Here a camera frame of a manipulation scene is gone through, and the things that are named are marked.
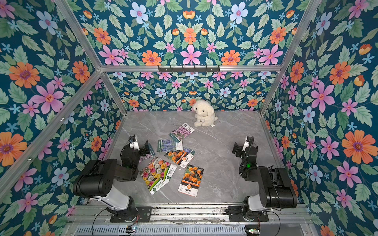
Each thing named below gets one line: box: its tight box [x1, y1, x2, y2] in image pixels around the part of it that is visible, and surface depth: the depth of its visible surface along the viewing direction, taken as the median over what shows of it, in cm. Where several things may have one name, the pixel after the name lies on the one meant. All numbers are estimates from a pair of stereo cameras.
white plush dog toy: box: [192, 99, 219, 127], surface depth 100 cm
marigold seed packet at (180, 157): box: [163, 149, 196, 169], surface depth 96 cm
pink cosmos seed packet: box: [168, 122, 196, 142], surface depth 109 cm
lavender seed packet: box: [157, 139, 184, 153], surface depth 101 cm
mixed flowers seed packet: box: [138, 156, 178, 196], surface depth 88 cm
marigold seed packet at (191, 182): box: [177, 164, 205, 198], surface depth 86 cm
